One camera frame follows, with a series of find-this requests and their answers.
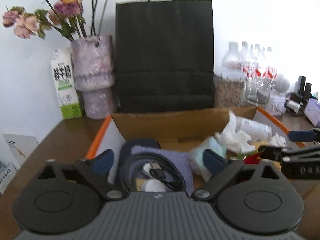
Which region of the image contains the purple tissue pack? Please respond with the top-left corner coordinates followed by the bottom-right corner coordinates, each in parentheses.
top-left (304, 97), bottom-right (320, 128)

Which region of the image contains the clear container of seeds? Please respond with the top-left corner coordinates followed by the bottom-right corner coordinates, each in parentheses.
top-left (214, 74), bottom-right (247, 108)

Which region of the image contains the white charger with cable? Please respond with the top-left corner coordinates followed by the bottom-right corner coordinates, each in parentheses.
top-left (285, 100), bottom-right (302, 114)

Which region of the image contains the bunch of dried roses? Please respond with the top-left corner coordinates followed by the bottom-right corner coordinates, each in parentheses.
top-left (2, 0), bottom-right (125, 42)

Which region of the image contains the white printed box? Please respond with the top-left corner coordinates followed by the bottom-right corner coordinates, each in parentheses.
top-left (0, 162), bottom-right (18, 195)

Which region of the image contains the white tissue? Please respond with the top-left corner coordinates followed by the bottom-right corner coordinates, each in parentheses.
top-left (215, 110), bottom-right (253, 154)

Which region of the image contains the pack of water bottles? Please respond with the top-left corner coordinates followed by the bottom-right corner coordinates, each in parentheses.
top-left (221, 41), bottom-right (278, 80)

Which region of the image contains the clear plastic tub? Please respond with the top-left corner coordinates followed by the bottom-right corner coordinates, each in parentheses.
top-left (265, 92), bottom-right (285, 115)

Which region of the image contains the white hair dryer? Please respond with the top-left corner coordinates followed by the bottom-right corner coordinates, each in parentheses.
top-left (274, 74), bottom-right (290, 93)

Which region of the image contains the white labelled container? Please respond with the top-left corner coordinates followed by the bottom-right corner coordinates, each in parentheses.
top-left (235, 116), bottom-right (273, 142)

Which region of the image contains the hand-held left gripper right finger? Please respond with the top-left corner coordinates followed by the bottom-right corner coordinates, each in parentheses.
top-left (191, 149), bottom-right (285, 202)

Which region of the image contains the black zip pouch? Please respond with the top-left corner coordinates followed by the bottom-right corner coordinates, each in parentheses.
top-left (119, 139), bottom-right (162, 173)

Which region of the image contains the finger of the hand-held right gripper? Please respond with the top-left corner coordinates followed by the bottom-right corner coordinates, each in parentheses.
top-left (257, 145), bottom-right (320, 167)
top-left (287, 127), bottom-right (320, 143)

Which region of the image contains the white sign board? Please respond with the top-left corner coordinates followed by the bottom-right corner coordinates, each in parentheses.
top-left (3, 134), bottom-right (39, 170)

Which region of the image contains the white green milk carton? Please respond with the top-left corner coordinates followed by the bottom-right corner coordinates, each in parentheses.
top-left (50, 48), bottom-right (83, 120)

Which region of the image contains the white yellow plush sheep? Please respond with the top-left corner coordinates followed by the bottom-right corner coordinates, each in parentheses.
top-left (251, 133), bottom-right (287, 153)

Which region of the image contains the purple mottled vase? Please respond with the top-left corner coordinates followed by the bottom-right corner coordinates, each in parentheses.
top-left (71, 35), bottom-right (117, 119)

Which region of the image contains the clear drinking glass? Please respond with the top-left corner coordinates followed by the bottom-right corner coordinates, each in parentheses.
top-left (246, 76), bottom-right (272, 105)

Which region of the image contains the pale blue plastic bag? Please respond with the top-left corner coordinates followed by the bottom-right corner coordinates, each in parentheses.
top-left (189, 136), bottom-right (228, 183)

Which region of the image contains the black braided cable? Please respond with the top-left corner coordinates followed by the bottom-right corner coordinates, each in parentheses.
top-left (121, 152), bottom-right (187, 193)

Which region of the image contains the purple drawstring bag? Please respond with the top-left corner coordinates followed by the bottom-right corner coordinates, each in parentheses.
top-left (130, 145), bottom-right (195, 193)

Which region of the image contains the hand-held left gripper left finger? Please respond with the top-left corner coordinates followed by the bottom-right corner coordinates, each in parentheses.
top-left (37, 149), bottom-right (125, 201)

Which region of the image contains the white flip cap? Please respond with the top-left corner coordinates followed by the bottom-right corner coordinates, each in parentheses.
top-left (145, 179), bottom-right (167, 193)

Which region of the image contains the black paper bag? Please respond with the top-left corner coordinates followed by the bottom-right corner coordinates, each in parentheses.
top-left (115, 0), bottom-right (215, 113)

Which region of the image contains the red cardboard box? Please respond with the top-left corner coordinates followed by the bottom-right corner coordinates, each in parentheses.
top-left (85, 105), bottom-right (320, 198)

